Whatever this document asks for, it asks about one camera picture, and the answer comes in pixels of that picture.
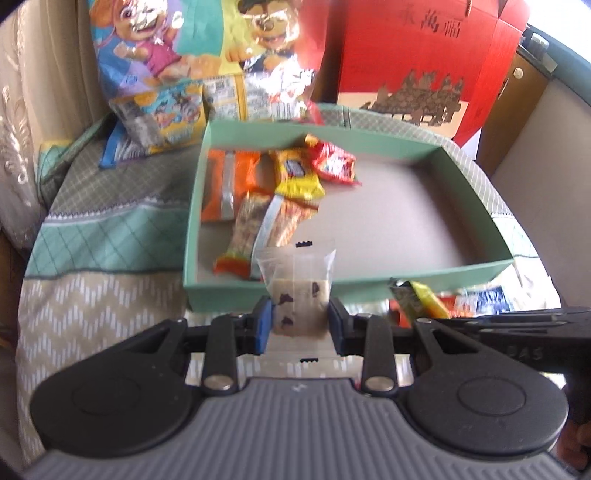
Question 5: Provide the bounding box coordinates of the blue and white packet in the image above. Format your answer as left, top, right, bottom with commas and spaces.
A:
98, 124, 153, 169

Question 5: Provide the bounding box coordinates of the yellow snack packet blue label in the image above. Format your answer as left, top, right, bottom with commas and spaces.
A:
269, 148, 325, 200

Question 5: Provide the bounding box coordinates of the clear rice cracker packet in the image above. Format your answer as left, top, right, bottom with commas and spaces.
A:
213, 189, 319, 280

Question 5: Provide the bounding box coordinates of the red gift box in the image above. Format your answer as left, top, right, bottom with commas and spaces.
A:
295, 0, 530, 145

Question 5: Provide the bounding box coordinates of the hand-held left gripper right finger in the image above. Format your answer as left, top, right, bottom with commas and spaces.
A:
327, 298, 490, 395

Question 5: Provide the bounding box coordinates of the beige embroidered curtain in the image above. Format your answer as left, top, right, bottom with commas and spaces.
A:
0, 9, 110, 259

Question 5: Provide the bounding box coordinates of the grey metal latch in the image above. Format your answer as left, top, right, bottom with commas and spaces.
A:
524, 31, 560, 71

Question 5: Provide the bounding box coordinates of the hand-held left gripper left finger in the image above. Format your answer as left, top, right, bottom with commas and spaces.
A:
113, 295, 275, 395

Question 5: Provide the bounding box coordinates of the red rainbow candy packet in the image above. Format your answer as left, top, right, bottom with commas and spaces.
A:
305, 134, 361, 186

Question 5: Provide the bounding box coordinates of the person's right hand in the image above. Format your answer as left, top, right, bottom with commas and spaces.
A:
556, 413, 591, 470

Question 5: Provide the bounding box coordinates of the clear-wrapped nougat packet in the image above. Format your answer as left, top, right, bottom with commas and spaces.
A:
255, 239, 337, 366

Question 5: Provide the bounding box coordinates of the wooden cabinet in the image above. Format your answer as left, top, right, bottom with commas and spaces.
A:
475, 46, 551, 177

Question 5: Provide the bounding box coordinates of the small yellow cartoon packet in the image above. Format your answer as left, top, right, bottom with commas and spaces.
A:
110, 85, 208, 156

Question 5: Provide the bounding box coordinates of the yellow green candy packet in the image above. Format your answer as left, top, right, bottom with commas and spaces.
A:
389, 278, 451, 324

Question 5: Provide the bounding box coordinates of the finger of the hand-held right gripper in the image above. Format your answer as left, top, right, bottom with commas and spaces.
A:
443, 307, 583, 330

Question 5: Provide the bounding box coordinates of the orange snack packet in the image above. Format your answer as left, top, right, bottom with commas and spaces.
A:
202, 150, 262, 225

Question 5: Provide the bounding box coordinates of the large cartoon snack bag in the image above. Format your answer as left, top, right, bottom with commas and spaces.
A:
88, 0, 325, 126

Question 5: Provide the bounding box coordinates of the green cardboard box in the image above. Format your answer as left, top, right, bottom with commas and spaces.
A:
182, 119, 515, 312

